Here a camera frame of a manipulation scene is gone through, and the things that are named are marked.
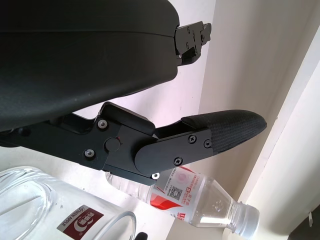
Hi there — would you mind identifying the clear glass cup red label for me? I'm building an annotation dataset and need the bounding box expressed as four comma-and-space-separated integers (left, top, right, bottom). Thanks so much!
0, 166, 137, 240

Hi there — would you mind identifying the clear plastic water bottle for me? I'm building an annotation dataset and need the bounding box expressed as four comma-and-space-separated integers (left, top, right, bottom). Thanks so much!
105, 166, 261, 237

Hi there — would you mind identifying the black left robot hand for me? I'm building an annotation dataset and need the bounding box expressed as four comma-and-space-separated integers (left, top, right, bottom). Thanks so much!
0, 0, 268, 187

